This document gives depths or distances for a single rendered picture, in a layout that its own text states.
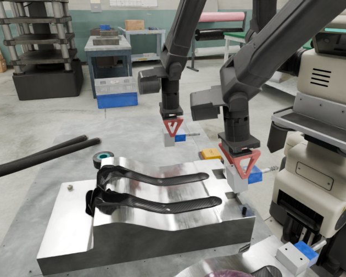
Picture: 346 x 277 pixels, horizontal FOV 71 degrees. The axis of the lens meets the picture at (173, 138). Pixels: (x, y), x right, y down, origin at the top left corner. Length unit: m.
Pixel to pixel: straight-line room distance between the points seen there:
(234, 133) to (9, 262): 0.61
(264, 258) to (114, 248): 0.33
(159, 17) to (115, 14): 1.11
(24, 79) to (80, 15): 2.88
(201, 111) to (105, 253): 0.38
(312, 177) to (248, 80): 0.56
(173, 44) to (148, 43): 6.37
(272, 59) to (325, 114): 0.42
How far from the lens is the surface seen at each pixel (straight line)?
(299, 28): 0.41
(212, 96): 0.53
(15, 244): 0.78
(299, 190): 0.94
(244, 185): 0.63
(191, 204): 0.66
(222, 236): 0.65
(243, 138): 0.57
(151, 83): 0.74
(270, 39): 0.42
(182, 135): 0.84
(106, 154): 0.97
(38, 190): 0.93
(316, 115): 0.84
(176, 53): 0.70
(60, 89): 4.52
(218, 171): 0.78
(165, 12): 7.09
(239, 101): 0.48
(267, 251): 0.63
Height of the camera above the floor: 1.33
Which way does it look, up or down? 28 degrees down
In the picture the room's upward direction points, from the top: straight up
